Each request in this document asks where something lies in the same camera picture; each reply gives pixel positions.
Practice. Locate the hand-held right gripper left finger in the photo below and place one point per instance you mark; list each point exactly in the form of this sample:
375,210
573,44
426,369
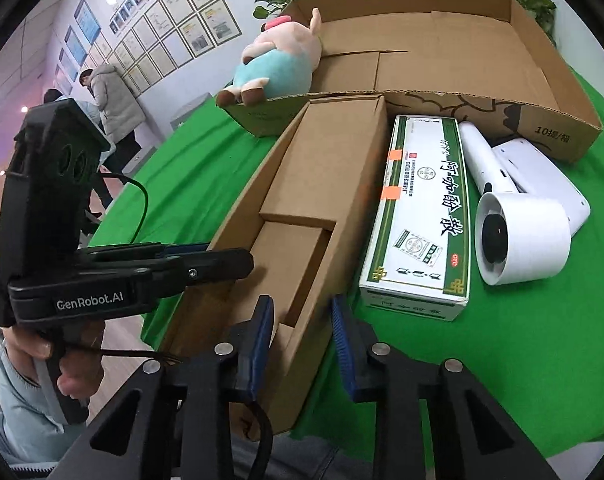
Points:
263,340

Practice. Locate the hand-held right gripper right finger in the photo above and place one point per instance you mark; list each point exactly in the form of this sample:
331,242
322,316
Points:
343,345

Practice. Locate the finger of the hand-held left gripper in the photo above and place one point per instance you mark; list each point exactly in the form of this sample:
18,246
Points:
202,270
187,249

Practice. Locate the green and white medicine box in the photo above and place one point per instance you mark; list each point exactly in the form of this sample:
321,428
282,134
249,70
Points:
416,210

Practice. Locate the narrow brown cardboard box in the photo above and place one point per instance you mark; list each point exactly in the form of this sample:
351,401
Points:
332,160

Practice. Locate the pink pig plush toy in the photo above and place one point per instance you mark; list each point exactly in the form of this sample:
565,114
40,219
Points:
277,70

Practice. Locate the white hair dryer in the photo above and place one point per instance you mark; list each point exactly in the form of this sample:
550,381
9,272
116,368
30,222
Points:
531,240

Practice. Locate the white plastic device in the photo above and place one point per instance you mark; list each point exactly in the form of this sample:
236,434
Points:
546,175

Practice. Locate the large cardboard box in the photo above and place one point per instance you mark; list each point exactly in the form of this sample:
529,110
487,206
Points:
431,70

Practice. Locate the person's left forearm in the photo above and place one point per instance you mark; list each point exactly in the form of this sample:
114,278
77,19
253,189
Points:
17,410

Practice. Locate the person's left hand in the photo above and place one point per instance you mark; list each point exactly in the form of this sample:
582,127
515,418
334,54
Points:
27,344

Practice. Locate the person's grey trousers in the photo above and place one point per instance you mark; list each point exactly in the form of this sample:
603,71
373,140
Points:
307,460

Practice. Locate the green tablecloth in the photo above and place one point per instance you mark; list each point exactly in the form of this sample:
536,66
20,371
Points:
506,360

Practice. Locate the blue wall poster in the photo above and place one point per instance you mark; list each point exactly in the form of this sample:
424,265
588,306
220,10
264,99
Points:
88,20
75,46

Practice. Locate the wall of framed certificates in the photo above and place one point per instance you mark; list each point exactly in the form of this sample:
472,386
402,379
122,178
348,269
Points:
182,25

